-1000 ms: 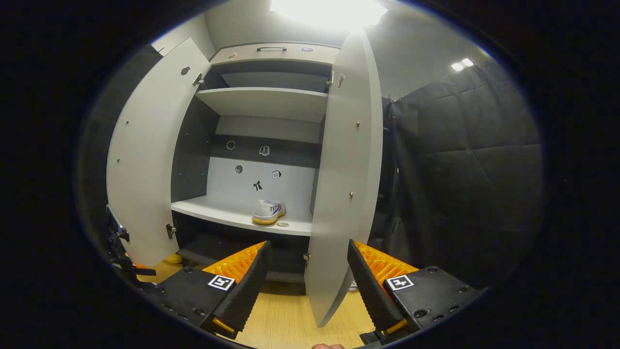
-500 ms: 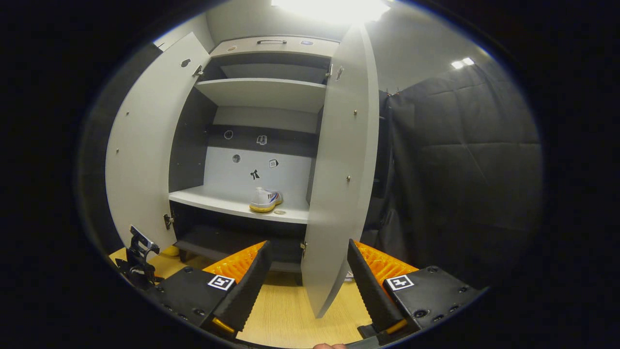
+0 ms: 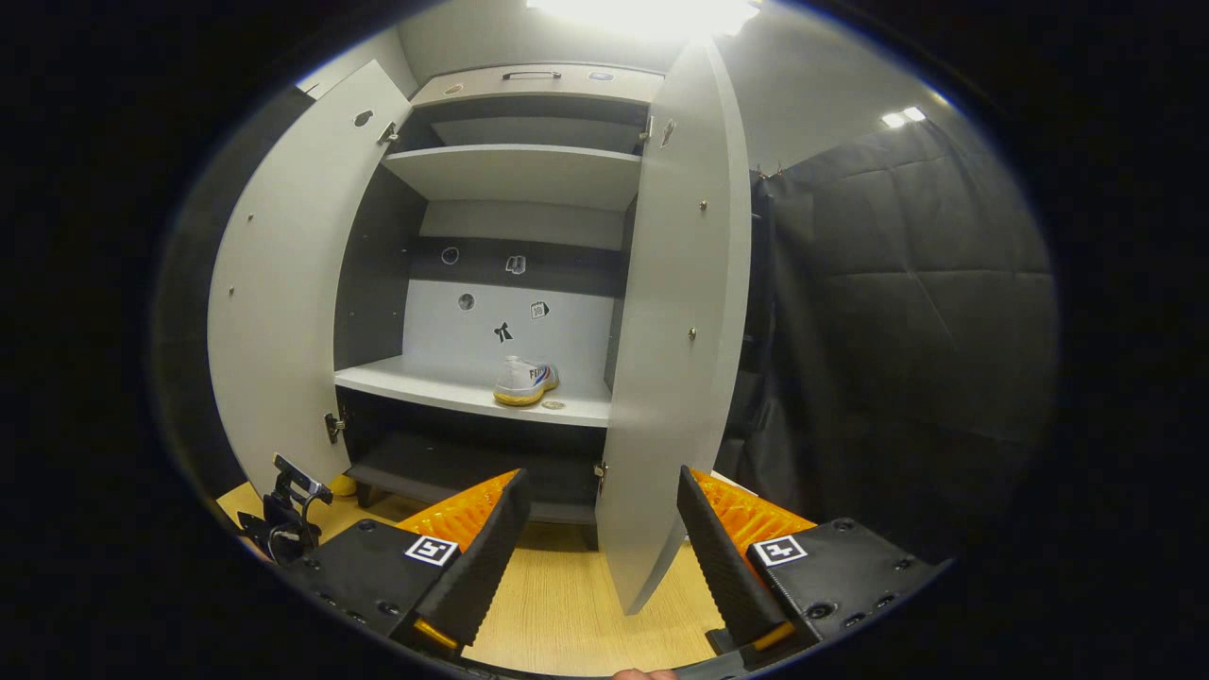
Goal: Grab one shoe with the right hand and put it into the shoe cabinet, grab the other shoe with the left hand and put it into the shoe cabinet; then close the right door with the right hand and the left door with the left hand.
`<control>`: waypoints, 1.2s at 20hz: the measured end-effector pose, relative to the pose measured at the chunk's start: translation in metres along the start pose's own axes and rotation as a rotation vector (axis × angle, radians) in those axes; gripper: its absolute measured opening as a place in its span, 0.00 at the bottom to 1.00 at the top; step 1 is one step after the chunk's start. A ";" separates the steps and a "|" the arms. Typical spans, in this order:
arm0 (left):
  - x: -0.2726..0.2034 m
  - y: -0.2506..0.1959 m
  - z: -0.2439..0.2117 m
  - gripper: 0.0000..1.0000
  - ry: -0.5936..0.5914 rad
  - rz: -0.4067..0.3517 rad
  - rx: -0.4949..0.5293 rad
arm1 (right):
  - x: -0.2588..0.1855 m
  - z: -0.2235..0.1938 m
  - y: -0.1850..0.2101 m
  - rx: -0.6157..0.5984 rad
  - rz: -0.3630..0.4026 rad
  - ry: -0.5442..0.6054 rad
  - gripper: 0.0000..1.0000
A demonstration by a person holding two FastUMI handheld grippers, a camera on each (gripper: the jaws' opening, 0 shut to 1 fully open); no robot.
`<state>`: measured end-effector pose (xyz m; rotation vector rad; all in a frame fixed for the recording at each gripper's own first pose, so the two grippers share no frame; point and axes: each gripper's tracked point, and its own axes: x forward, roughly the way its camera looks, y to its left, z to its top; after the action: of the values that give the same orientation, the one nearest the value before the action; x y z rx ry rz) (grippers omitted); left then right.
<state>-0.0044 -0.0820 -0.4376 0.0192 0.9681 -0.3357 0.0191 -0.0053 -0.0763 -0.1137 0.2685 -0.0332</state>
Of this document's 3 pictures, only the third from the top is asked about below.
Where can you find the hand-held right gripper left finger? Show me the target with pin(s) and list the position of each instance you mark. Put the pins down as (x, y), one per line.
(482, 567)

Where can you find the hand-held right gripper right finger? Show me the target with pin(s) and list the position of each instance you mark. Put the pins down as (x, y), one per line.
(723, 567)

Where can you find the white shoe yellow sole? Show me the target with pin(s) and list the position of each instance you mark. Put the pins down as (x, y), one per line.
(521, 380)

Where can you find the grey shoe cabinet door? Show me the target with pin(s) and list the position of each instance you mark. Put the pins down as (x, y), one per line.
(283, 283)
(671, 331)

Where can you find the grey shoe cabinet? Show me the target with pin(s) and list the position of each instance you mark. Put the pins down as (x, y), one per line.
(576, 340)

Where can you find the grey cabinet shelf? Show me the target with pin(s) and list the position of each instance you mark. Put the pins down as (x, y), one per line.
(510, 175)
(425, 382)

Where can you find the black backdrop cloth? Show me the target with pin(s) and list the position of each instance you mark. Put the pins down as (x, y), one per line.
(897, 331)

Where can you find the small black clip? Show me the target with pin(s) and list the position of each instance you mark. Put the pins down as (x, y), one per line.
(776, 172)

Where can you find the small ceiling light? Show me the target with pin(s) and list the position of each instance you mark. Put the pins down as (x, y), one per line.
(902, 117)

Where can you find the large ceiling light panel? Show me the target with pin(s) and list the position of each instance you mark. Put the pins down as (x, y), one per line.
(642, 14)

